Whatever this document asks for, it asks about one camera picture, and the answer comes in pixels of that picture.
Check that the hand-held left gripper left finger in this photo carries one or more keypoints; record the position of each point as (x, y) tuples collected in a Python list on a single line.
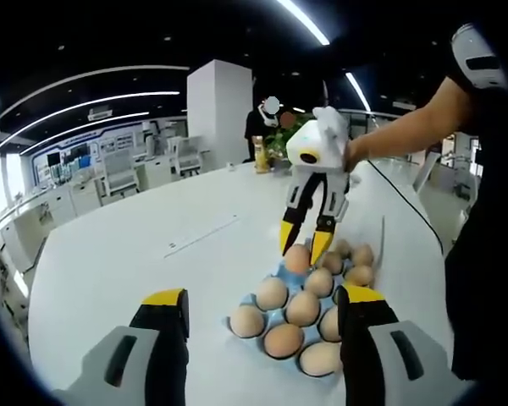
[(158, 347)]

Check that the yellow juice bottle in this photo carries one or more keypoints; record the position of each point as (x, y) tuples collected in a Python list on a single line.
[(261, 158)]

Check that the ceiling air vent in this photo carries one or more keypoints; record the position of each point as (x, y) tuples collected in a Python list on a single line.
[(101, 114)]

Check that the white office chair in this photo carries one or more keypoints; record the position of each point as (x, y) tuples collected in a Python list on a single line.
[(118, 171), (187, 154)]

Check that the curved ceiling light strip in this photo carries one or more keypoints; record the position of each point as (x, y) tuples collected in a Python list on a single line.
[(131, 69), (110, 119), (131, 96)]

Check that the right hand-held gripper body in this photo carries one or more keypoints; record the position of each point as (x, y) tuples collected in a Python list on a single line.
[(321, 141)]

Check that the wall display panel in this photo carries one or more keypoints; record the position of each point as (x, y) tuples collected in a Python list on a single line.
[(80, 156)]

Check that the white worn device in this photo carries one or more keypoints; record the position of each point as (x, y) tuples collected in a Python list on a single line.
[(465, 44)]

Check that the blue egg tray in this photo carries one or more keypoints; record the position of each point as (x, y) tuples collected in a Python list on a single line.
[(296, 280)]

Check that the person in black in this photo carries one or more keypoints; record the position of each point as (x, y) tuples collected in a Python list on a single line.
[(474, 254)]

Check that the group of brown eggs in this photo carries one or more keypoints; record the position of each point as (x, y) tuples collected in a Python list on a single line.
[(303, 308)]

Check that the white table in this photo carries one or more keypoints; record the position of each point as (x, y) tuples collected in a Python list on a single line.
[(131, 254)]

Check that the green potted plant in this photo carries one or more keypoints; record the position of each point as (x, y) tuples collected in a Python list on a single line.
[(279, 137)]

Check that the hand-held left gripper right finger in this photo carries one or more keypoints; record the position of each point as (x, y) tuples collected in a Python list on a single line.
[(362, 347)]

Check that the single brown egg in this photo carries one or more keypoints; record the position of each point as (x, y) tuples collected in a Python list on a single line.
[(297, 260)]

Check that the person's right hand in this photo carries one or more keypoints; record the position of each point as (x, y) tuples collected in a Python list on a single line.
[(356, 154)]

